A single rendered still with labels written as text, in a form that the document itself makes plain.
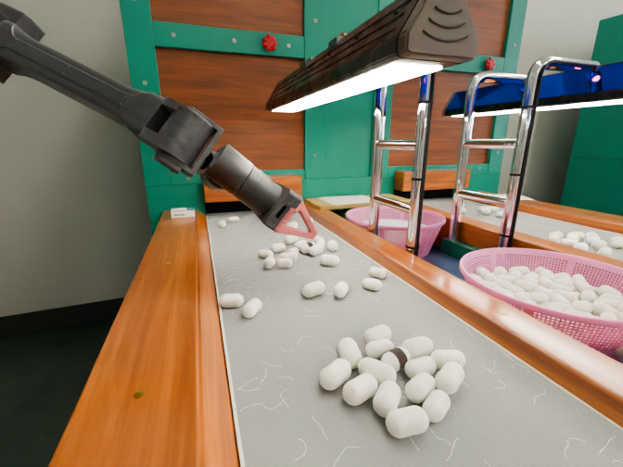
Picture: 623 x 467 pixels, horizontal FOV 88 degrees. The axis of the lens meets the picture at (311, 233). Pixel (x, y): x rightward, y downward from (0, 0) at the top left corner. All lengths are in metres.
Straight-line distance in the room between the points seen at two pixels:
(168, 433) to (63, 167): 1.78
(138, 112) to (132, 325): 0.28
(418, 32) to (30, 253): 2.00
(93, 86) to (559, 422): 0.65
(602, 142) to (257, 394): 3.09
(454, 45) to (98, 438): 0.43
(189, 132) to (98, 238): 1.59
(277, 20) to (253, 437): 1.05
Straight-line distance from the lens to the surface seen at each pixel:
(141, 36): 1.09
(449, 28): 0.36
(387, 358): 0.35
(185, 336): 0.39
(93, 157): 1.96
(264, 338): 0.41
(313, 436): 0.30
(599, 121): 3.26
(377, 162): 0.74
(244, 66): 1.09
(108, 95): 0.56
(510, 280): 0.65
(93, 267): 2.08
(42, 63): 0.65
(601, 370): 0.42
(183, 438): 0.28
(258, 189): 0.49
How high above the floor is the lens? 0.97
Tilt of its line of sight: 16 degrees down
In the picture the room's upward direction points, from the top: straight up
